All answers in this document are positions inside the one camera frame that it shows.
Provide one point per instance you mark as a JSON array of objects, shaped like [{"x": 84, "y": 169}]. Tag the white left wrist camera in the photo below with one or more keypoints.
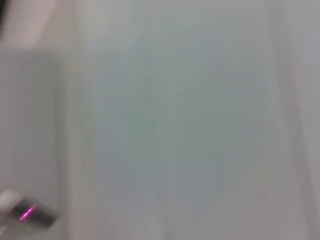
[{"x": 27, "y": 212}]

